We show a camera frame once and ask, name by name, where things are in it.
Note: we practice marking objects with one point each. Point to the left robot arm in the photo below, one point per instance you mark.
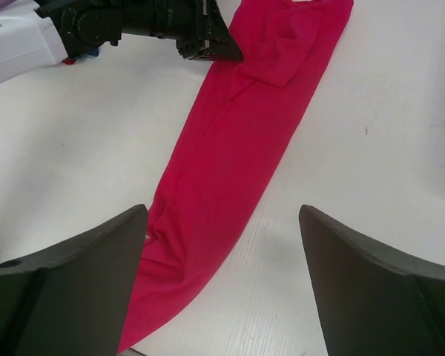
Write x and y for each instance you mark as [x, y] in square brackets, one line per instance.
[35, 34]

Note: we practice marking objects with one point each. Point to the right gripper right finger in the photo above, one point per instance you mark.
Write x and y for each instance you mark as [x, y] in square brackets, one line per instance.
[371, 298]

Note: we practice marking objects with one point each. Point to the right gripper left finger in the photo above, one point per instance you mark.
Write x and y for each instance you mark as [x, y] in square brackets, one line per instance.
[72, 297]

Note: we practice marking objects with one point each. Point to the crimson red t-shirt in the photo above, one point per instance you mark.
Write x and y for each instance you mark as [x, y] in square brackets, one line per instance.
[236, 133]

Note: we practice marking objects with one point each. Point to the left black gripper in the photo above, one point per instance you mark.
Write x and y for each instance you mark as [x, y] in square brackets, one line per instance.
[197, 27]

